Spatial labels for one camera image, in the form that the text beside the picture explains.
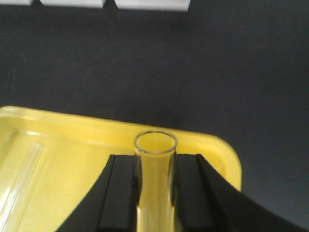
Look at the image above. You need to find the right white storage bin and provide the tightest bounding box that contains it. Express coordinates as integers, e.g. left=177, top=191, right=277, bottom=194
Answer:
left=115, top=0, right=190, bottom=12

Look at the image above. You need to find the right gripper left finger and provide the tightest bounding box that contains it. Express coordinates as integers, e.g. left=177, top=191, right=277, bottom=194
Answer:
left=57, top=155, right=139, bottom=232

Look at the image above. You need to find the left white storage bin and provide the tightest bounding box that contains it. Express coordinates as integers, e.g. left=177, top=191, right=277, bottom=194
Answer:
left=0, top=0, right=32, bottom=6

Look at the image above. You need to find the short clear glass tube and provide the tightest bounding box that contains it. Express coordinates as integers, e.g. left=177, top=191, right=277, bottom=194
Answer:
left=0, top=143, right=44, bottom=232

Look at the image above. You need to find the white storage bin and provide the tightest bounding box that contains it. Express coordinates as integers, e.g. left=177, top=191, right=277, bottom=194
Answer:
left=115, top=0, right=190, bottom=12
left=41, top=0, right=106, bottom=8
left=0, top=0, right=32, bottom=6

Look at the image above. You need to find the middle white storage bin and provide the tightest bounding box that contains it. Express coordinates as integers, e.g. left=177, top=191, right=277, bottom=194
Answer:
left=41, top=0, right=106, bottom=8

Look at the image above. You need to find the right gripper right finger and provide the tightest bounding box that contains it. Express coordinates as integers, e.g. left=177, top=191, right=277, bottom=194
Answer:
left=173, top=154, right=303, bottom=232

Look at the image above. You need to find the tall clear glass tube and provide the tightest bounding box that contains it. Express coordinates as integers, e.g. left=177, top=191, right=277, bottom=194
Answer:
left=134, top=130, right=178, bottom=232

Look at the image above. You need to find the yellow plastic tray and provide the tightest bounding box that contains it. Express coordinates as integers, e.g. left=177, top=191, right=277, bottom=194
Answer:
left=0, top=105, right=242, bottom=232

